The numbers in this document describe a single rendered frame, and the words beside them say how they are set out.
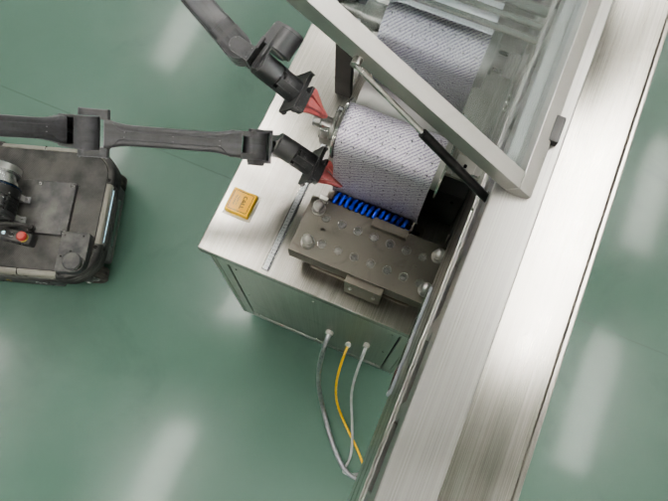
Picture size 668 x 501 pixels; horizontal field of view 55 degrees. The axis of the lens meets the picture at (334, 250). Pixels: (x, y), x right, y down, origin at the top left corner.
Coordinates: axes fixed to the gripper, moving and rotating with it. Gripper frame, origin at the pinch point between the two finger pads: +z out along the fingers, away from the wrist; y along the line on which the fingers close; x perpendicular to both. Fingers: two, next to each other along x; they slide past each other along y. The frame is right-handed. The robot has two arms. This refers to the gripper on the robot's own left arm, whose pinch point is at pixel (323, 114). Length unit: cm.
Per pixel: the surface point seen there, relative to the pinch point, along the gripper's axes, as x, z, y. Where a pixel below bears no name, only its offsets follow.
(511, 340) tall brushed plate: 48, 29, 38
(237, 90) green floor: -141, 27, -59
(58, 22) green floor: -200, -44, -58
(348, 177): -2.9, 15.1, 7.3
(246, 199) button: -36.2, 8.2, 15.8
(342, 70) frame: -20.5, 9.7, -26.0
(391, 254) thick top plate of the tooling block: -0.4, 34.8, 18.2
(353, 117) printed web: 9.3, 2.2, 0.8
